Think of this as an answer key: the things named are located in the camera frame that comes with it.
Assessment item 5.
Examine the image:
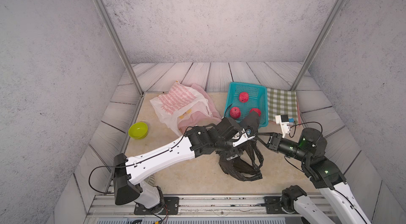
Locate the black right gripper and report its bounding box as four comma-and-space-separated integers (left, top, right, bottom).
254, 132, 311, 165

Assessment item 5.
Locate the red apple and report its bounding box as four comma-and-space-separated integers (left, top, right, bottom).
250, 108, 262, 117
239, 92, 250, 103
229, 107, 241, 119

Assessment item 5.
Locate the pink plastic bag apple print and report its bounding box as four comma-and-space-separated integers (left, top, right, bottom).
178, 83, 222, 133

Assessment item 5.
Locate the black plastic bag knotted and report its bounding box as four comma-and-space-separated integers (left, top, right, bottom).
218, 113, 264, 182

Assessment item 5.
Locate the pink white striped bag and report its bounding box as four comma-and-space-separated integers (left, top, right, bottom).
150, 81, 207, 136

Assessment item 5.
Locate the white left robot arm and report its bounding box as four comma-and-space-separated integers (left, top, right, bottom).
113, 114, 260, 209

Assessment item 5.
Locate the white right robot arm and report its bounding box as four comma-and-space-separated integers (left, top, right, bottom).
263, 115, 370, 224

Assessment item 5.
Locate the teal plastic perforated basket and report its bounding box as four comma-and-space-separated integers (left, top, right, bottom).
224, 82, 269, 128

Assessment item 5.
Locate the green white checkered cloth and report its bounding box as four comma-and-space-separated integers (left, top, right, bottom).
267, 88, 301, 124

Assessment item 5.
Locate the green plastic bowl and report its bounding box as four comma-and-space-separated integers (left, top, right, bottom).
128, 122, 148, 139

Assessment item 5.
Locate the right aluminium frame post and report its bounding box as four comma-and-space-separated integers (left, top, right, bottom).
290, 0, 346, 91

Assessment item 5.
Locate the aluminium frame post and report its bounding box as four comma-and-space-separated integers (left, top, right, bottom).
290, 0, 346, 91
92, 0, 144, 95

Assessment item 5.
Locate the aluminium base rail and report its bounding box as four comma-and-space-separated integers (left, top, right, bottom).
84, 194, 302, 224

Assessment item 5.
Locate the left aluminium frame post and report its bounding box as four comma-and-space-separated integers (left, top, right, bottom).
92, 0, 144, 95

